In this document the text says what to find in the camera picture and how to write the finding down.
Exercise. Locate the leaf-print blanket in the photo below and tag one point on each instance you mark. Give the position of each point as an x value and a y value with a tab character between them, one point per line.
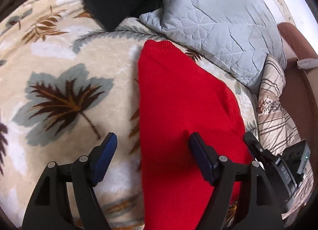
62	53

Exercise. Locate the striped floral bedsheet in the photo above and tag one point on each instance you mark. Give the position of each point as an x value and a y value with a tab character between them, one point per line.
273	120

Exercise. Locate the grey quilted pillow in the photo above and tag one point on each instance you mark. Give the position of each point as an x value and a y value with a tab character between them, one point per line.
218	21

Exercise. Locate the brown wooden headboard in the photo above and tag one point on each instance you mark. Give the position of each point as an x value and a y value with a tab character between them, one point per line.
298	91

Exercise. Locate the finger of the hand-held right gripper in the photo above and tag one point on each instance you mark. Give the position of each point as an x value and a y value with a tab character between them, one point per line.
256	146

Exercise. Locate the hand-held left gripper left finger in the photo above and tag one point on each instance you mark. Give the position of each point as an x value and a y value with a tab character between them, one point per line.
106	155

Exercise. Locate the red and blue sweater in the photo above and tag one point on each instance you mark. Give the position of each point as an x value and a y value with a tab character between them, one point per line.
178	91

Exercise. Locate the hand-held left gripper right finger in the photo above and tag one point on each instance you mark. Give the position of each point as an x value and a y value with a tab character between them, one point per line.
202	155

